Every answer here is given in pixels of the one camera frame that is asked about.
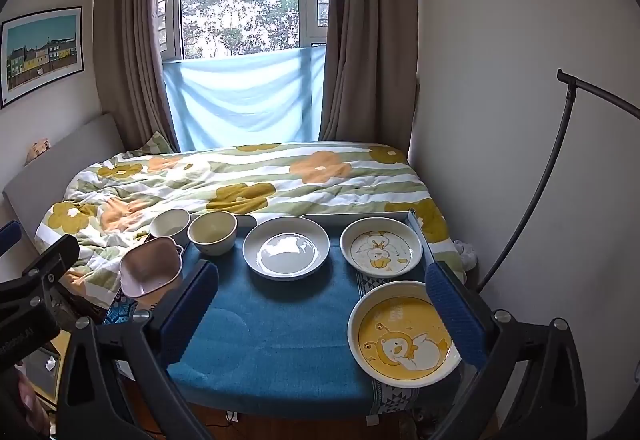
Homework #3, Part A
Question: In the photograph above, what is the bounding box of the black curved stand pole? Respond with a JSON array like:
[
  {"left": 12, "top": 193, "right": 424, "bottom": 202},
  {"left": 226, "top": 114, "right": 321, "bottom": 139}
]
[{"left": 476, "top": 69, "right": 640, "bottom": 293}]

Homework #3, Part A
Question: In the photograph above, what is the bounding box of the framed harbour houses picture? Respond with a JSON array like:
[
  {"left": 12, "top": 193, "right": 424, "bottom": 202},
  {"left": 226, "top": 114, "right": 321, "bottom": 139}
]
[{"left": 1, "top": 6, "right": 85, "bottom": 108}]

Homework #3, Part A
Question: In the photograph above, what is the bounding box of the left brown curtain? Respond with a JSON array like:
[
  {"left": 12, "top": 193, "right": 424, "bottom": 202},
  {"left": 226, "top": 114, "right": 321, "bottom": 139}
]
[{"left": 93, "top": 0, "right": 178, "bottom": 150}]

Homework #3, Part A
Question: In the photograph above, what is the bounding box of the small white bowl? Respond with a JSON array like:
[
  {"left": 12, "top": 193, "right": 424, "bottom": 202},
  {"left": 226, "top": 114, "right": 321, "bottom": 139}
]
[{"left": 150, "top": 208, "right": 191, "bottom": 247}]

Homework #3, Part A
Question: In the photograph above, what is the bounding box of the blue patterned tablecloth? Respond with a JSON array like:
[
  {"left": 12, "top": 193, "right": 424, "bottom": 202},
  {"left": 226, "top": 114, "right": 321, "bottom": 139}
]
[{"left": 168, "top": 214, "right": 461, "bottom": 418}]

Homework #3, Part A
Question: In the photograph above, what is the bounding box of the person's left hand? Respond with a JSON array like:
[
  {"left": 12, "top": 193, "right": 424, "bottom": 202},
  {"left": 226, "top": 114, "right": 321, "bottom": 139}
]
[{"left": 14, "top": 364, "right": 50, "bottom": 437}]

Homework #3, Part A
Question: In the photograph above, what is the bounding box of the plain white deep plate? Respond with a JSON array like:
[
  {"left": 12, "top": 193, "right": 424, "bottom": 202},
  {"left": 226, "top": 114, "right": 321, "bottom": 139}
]
[{"left": 243, "top": 216, "right": 331, "bottom": 281}]

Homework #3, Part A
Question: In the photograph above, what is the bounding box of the white duck cartoon plate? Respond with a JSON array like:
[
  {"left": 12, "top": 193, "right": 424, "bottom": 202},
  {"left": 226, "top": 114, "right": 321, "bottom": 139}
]
[{"left": 340, "top": 217, "right": 423, "bottom": 279}]

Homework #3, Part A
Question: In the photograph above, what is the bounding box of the brown curtain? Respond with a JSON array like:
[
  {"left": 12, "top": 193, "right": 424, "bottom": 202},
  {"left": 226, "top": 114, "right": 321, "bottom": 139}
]
[
  {"left": 93, "top": 0, "right": 178, "bottom": 150},
  {"left": 320, "top": 0, "right": 419, "bottom": 152}
]

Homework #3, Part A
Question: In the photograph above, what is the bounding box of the right brown curtain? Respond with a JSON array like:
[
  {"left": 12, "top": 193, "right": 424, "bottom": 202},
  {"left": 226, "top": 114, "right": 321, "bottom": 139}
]
[{"left": 320, "top": 0, "right": 419, "bottom": 152}]

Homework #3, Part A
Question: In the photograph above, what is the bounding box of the grey padded headboard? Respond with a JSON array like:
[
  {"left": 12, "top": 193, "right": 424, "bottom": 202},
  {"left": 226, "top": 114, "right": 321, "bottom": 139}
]
[{"left": 3, "top": 113, "right": 125, "bottom": 245}]

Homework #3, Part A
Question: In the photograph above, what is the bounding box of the white crumpled plastic bag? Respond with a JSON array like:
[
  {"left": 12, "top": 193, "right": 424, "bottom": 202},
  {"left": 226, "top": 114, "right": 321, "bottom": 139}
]
[{"left": 454, "top": 240, "right": 477, "bottom": 272}]

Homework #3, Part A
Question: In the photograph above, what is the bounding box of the small plush toy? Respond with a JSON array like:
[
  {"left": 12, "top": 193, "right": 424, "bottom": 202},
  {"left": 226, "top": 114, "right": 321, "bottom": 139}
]
[{"left": 25, "top": 138, "right": 51, "bottom": 164}]

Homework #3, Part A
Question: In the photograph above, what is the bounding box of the cream ceramic bowl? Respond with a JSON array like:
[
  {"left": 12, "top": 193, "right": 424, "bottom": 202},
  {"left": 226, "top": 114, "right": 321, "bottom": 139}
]
[{"left": 188, "top": 211, "right": 238, "bottom": 257}]

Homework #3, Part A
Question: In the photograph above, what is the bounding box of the light blue window cloth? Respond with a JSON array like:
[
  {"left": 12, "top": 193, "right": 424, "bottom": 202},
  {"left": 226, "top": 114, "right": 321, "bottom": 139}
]
[{"left": 163, "top": 46, "right": 326, "bottom": 151}]

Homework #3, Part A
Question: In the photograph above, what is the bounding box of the pink handled bowl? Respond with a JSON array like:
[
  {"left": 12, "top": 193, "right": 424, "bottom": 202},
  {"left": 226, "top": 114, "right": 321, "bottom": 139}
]
[{"left": 119, "top": 237, "right": 183, "bottom": 299}]

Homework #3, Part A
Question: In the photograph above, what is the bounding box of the green patterned pillow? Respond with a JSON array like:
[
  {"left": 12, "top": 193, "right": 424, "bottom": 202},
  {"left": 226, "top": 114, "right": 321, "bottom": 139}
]
[{"left": 122, "top": 131, "right": 174, "bottom": 159}]

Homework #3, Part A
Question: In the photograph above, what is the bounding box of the yellow bear duck plate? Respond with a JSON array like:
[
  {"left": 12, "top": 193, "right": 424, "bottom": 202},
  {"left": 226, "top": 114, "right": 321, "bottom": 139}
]
[{"left": 347, "top": 281, "right": 461, "bottom": 389}]

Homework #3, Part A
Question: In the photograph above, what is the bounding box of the floral striped duvet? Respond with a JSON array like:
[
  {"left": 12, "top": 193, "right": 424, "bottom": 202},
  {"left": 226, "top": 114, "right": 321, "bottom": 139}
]
[{"left": 35, "top": 142, "right": 464, "bottom": 308}]

